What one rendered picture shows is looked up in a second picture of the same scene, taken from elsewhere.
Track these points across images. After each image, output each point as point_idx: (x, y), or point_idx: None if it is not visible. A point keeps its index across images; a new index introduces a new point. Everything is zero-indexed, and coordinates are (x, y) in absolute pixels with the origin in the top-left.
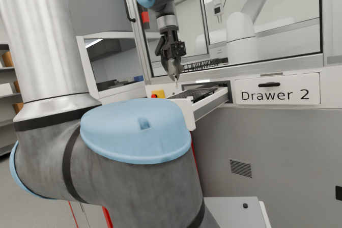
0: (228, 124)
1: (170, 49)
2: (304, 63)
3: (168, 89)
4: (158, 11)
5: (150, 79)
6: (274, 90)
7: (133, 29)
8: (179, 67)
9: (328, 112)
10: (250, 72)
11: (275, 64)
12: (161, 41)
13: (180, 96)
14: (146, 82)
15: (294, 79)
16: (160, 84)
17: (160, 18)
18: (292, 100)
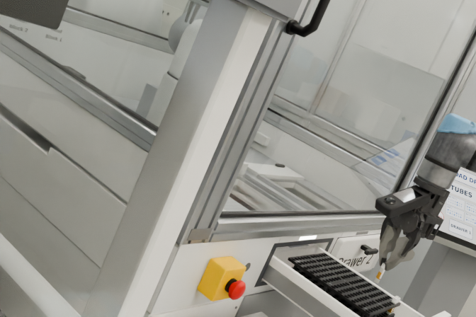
0: (292, 312)
1: (438, 228)
2: (380, 223)
3: (242, 255)
4: (467, 168)
5: (218, 224)
6: (359, 255)
7: (270, 50)
8: (394, 244)
9: (363, 274)
10: (354, 228)
11: (370, 221)
12: (422, 203)
13: (360, 294)
14: (195, 235)
15: (375, 241)
16: (231, 242)
17: (455, 175)
18: (361, 265)
